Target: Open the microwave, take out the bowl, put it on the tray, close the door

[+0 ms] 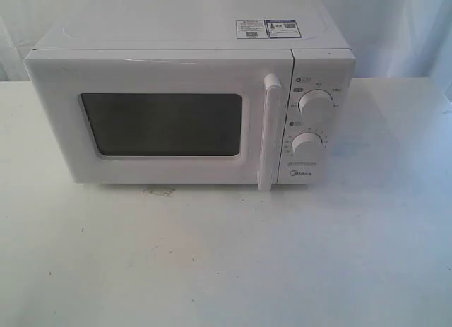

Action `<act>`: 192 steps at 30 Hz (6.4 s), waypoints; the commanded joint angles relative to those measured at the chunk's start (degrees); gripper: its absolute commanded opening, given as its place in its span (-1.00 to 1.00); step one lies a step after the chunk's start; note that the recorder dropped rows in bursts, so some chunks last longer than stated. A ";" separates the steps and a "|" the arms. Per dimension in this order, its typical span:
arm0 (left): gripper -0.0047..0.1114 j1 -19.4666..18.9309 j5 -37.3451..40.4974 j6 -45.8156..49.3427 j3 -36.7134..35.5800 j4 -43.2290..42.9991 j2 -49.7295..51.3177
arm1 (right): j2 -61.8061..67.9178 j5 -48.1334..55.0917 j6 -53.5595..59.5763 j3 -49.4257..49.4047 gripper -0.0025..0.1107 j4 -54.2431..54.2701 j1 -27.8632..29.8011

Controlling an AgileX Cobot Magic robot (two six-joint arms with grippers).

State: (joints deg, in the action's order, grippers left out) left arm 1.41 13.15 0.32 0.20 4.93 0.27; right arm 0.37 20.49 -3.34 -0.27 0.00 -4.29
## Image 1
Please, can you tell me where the white microwave door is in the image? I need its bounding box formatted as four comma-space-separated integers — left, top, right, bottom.
25, 49, 294, 190

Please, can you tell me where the right blue label sticker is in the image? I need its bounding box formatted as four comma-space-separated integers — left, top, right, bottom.
265, 20, 302, 39

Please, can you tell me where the upper white control knob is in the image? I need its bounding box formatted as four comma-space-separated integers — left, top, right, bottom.
298, 90, 334, 119

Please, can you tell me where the left white label sticker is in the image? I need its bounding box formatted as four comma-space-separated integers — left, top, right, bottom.
236, 20, 268, 39

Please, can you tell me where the white control knob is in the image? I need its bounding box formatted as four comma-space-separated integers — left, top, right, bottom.
292, 133, 323, 156
298, 90, 334, 119

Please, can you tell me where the lower white control knob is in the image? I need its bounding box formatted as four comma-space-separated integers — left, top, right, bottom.
292, 133, 323, 156

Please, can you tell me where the white microwave oven body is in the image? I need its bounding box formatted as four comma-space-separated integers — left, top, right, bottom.
29, 0, 355, 185

